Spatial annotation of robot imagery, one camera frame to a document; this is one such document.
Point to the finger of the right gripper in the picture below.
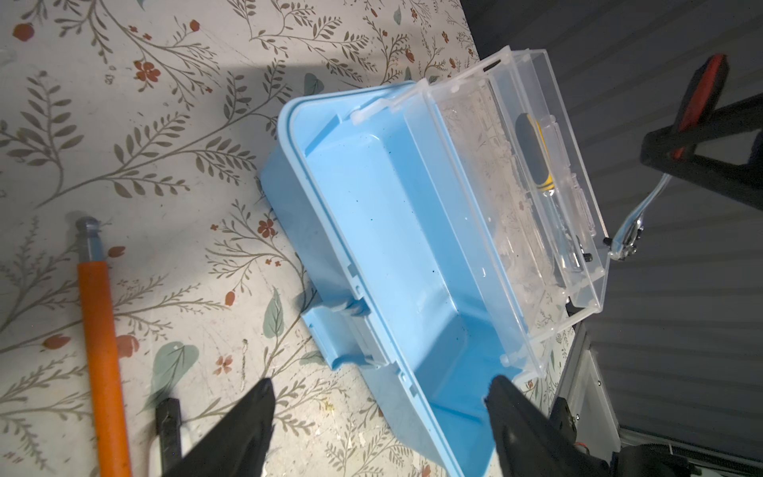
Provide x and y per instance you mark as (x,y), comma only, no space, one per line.
(675,153)

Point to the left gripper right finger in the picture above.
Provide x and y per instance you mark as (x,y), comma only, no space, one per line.
(527,444)

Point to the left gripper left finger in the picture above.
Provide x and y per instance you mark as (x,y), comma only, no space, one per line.
(238,444)

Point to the yellow black screwdriver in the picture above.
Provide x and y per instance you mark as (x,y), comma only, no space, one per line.
(534,150)

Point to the blue plastic tool box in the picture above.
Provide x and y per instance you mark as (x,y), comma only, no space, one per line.
(415,215)

